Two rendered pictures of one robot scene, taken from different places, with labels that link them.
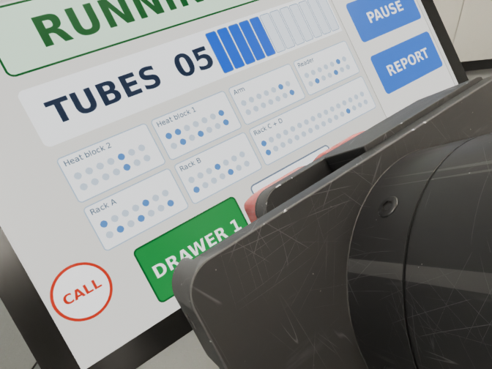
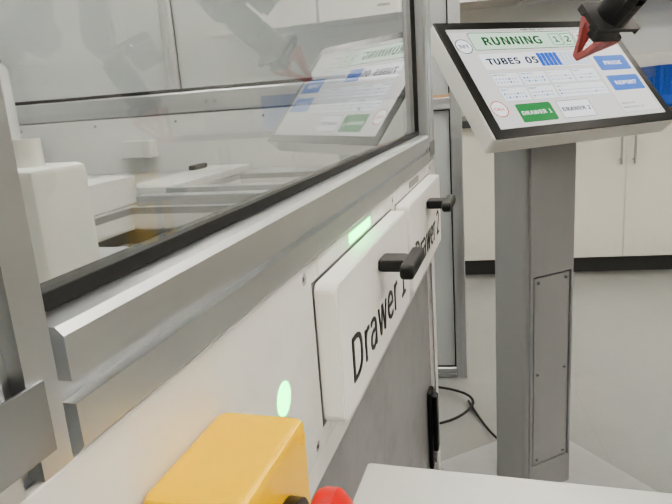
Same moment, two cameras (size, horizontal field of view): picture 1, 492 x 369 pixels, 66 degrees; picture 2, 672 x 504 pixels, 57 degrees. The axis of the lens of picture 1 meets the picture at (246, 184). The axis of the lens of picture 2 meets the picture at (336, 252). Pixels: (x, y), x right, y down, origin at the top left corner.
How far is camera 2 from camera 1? 1.18 m
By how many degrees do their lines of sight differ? 27
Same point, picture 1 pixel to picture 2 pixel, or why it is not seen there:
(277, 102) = (564, 79)
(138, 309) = (517, 120)
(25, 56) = (480, 46)
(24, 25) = (479, 38)
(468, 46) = not seen: outside the picture
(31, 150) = (483, 69)
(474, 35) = not seen: outside the picture
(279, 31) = (563, 58)
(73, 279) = (496, 105)
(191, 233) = (534, 107)
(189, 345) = not seen: hidden behind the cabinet
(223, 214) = (545, 105)
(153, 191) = (520, 91)
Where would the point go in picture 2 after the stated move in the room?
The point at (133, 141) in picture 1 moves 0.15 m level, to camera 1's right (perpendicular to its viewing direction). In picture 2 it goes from (512, 76) to (586, 70)
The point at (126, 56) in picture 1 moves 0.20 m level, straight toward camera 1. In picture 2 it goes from (509, 53) to (558, 43)
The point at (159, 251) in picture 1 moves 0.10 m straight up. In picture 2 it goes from (523, 108) to (523, 56)
